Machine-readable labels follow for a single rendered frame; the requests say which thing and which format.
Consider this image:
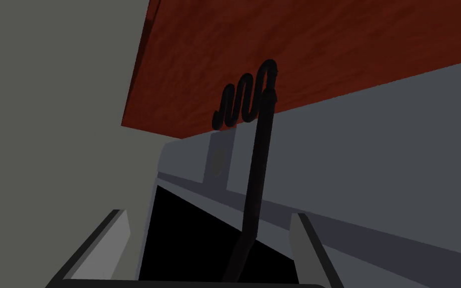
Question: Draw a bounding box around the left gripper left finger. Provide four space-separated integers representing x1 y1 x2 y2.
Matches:
45 208 132 283

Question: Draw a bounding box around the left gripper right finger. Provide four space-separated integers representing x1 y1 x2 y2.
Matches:
288 212 346 288

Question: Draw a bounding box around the grey appliance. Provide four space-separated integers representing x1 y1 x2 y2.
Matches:
137 55 461 288

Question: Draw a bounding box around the red-brown wooden cupboard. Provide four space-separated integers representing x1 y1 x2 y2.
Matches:
120 0 461 140

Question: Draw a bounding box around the black wavy handle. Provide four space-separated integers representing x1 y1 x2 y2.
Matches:
211 71 269 131

